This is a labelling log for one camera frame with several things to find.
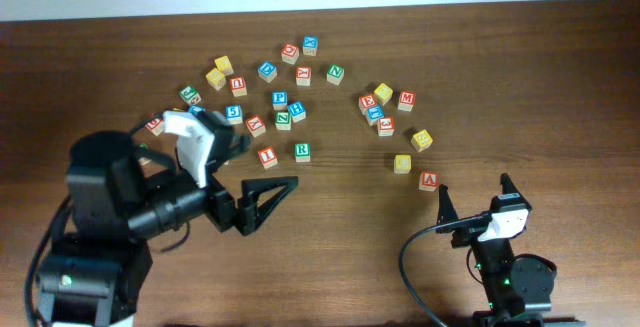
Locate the blue block right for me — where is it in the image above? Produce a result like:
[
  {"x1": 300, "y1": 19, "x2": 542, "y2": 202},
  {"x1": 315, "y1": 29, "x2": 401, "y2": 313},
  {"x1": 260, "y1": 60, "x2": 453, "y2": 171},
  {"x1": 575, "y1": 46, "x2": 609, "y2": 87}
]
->
[{"x1": 364, "y1": 105, "x2": 384, "y2": 126}]

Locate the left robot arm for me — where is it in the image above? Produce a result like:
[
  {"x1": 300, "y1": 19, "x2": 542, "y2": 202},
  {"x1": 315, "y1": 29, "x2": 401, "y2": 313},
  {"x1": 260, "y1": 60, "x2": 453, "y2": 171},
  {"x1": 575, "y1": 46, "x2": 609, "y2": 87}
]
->
[{"x1": 24, "y1": 110, "x2": 299, "y2": 326}]

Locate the green J block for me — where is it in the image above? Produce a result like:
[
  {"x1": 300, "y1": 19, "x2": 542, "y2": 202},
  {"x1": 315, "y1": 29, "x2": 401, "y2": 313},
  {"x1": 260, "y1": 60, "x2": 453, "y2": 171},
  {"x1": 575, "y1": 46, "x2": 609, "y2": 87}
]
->
[{"x1": 179, "y1": 85, "x2": 201, "y2": 106}]

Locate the green n block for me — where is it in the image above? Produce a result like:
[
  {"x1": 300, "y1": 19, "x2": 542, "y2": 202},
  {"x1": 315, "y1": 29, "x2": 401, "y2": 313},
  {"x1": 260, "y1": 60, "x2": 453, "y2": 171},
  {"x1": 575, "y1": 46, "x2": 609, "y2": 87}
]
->
[
  {"x1": 326, "y1": 63, "x2": 345, "y2": 85},
  {"x1": 275, "y1": 111, "x2": 292, "y2": 131}
]

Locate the red A block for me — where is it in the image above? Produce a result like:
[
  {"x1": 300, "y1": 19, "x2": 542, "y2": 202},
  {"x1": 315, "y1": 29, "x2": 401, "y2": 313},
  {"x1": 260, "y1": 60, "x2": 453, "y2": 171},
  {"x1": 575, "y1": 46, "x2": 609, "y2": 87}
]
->
[{"x1": 418, "y1": 171, "x2": 439, "y2": 192}]

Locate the blue block left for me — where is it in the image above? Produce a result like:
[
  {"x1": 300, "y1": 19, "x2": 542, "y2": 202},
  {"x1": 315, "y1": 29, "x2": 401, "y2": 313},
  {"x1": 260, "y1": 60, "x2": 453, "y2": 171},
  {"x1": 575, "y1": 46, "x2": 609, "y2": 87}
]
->
[{"x1": 188, "y1": 105, "x2": 205, "y2": 114}]

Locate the red U block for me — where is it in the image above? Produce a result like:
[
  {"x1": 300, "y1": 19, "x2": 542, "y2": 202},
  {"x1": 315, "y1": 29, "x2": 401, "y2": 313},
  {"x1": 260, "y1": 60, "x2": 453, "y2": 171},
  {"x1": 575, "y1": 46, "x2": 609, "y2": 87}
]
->
[{"x1": 229, "y1": 77, "x2": 247, "y2": 97}]

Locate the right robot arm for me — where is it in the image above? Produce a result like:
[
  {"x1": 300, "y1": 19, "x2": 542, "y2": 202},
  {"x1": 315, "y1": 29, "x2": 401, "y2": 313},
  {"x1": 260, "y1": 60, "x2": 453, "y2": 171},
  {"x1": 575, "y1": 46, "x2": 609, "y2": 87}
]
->
[{"x1": 436, "y1": 173, "x2": 586, "y2": 327}]

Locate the green N block upper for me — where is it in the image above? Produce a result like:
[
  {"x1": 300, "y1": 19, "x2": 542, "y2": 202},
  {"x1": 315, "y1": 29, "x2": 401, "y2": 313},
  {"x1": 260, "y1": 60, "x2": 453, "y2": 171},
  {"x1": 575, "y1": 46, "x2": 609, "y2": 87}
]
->
[{"x1": 326, "y1": 63, "x2": 345, "y2": 85}]

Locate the red Y block upper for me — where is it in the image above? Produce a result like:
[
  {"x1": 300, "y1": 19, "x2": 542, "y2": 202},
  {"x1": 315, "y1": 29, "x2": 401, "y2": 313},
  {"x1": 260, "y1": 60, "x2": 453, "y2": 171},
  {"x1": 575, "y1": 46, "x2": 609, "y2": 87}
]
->
[{"x1": 295, "y1": 66, "x2": 312, "y2": 87}]

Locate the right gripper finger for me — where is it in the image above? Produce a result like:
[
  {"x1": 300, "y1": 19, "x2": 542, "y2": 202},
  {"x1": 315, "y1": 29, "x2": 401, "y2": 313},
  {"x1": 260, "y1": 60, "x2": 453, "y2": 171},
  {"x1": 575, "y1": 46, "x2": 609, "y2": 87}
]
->
[
  {"x1": 499, "y1": 173, "x2": 521, "y2": 198},
  {"x1": 436, "y1": 184, "x2": 459, "y2": 233}
]

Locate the green B block outer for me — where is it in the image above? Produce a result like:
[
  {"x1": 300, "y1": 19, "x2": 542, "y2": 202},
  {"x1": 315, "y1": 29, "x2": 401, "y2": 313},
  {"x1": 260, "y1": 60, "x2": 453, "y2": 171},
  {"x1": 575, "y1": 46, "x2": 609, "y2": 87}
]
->
[{"x1": 137, "y1": 143, "x2": 151, "y2": 166}]

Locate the yellow C block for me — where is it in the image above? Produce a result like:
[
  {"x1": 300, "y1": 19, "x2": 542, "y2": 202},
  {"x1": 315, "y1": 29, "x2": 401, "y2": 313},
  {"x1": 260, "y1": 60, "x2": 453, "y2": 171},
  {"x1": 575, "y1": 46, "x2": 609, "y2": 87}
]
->
[{"x1": 393, "y1": 154, "x2": 412, "y2": 174}]

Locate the green N block lower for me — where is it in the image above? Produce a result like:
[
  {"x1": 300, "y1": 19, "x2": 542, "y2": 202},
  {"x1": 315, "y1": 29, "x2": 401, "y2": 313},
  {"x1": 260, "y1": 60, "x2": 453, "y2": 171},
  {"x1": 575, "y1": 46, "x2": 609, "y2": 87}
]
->
[{"x1": 275, "y1": 111, "x2": 292, "y2": 131}]

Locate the yellow block upper left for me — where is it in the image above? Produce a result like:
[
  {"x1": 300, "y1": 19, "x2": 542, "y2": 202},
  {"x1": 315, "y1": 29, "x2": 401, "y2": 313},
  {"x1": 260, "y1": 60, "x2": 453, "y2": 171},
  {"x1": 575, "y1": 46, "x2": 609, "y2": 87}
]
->
[{"x1": 214, "y1": 55, "x2": 234, "y2": 76}]

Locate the blue P block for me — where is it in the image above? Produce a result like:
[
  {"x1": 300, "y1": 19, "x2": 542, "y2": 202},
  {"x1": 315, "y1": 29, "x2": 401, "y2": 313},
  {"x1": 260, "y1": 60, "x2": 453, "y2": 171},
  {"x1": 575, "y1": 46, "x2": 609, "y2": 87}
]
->
[{"x1": 272, "y1": 91, "x2": 288, "y2": 111}]

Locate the red X block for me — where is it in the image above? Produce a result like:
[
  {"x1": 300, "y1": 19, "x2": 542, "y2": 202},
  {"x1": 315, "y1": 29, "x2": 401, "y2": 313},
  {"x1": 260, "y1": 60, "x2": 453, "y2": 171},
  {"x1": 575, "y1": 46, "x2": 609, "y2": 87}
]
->
[{"x1": 245, "y1": 115, "x2": 266, "y2": 137}]

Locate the red G block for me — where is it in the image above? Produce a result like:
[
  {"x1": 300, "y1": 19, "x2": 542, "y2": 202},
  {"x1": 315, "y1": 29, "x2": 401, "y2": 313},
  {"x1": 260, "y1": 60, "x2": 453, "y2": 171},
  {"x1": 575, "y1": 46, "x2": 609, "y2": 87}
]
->
[{"x1": 281, "y1": 43, "x2": 300, "y2": 65}]

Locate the red M block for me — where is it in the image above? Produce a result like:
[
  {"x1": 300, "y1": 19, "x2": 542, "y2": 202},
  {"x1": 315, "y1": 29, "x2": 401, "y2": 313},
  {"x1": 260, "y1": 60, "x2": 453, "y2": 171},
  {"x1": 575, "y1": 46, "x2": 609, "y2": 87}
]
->
[{"x1": 398, "y1": 90, "x2": 416, "y2": 112}]

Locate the yellow block beside U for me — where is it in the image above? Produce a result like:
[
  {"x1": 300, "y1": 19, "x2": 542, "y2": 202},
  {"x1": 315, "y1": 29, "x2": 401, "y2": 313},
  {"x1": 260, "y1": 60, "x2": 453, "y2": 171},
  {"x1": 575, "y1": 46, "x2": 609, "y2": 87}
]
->
[{"x1": 205, "y1": 68, "x2": 226, "y2": 91}]

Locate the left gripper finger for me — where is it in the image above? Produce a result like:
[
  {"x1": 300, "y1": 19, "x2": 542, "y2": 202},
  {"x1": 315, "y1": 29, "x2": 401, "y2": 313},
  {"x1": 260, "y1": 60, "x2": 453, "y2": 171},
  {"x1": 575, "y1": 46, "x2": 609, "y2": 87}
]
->
[
  {"x1": 227, "y1": 134, "x2": 251, "y2": 160},
  {"x1": 239, "y1": 176, "x2": 299, "y2": 236}
]

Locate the blue H block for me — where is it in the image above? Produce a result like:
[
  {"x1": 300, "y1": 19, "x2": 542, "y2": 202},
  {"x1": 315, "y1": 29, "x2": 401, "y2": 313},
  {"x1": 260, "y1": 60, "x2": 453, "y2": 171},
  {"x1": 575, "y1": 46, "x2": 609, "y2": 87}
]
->
[{"x1": 288, "y1": 101, "x2": 306, "y2": 123}]

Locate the red I block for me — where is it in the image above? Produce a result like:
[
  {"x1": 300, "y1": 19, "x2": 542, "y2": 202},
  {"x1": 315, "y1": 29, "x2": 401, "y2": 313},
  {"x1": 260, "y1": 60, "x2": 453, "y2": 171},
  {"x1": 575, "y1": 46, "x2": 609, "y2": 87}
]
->
[{"x1": 258, "y1": 146, "x2": 278, "y2": 169}]

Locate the red 6 block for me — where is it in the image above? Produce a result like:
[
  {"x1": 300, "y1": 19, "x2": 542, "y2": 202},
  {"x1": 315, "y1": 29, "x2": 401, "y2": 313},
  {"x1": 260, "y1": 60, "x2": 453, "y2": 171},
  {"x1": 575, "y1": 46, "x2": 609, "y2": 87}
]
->
[{"x1": 144, "y1": 117, "x2": 165, "y2": 136}]

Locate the yellow block right upper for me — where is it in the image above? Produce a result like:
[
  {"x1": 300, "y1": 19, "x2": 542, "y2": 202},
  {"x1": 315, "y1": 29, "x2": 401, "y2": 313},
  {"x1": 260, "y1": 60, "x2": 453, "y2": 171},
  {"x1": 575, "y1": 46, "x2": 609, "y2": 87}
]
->
[{"x1": 373, "y1": 83, "x2": 394, "y2": 106}]

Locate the blue 5 block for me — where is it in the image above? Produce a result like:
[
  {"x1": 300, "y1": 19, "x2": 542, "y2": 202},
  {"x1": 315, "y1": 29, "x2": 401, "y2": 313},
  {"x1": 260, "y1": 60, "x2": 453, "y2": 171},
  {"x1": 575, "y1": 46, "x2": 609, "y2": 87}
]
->
[{"x1": 225, "y1": 104, "x2": 243, "y2": 125}]

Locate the blue D block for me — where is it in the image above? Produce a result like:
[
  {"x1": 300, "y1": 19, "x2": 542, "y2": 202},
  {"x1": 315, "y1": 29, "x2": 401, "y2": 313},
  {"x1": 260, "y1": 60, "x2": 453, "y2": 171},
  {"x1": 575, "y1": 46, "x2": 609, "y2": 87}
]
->
[{"x1": 258, "y1": 61, "x2": 277, "y2": 83}]

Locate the red 3 block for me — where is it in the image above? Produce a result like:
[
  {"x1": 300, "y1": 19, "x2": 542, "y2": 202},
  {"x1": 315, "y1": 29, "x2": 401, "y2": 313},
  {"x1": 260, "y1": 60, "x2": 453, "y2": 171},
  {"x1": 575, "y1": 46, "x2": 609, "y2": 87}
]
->
[{"x1": 377, "y1": 117, "x2": 395, "y2": 137}]

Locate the yellow S block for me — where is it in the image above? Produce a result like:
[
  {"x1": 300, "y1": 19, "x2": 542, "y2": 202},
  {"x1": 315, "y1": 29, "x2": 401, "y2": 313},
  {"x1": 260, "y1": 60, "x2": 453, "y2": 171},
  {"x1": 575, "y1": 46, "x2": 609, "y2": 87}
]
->
[{"x1": 411, "y1": 129, "x2": 433, "y2": 152}]

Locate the blue X block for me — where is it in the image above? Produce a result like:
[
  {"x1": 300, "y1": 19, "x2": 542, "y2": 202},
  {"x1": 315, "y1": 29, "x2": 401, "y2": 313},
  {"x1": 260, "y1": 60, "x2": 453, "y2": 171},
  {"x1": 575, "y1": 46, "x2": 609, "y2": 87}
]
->
[{"x1": 302, "y1": 35, "x2": 319, "y2": 56}]

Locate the green R block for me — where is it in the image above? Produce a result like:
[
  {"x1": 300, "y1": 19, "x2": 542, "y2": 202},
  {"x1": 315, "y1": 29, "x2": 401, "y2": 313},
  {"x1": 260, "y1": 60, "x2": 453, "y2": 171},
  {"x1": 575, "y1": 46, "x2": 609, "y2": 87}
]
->
[{"x1": 294, "y1": 143, "x2": 311, "y2": 163}]

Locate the red E block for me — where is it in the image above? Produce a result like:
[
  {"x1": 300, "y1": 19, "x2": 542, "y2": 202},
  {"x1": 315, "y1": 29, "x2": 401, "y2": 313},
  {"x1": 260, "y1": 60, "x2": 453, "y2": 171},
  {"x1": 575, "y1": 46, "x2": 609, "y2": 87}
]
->
[{"x1": 358, "y1": 93, "x2": 377, "y2": 114}]

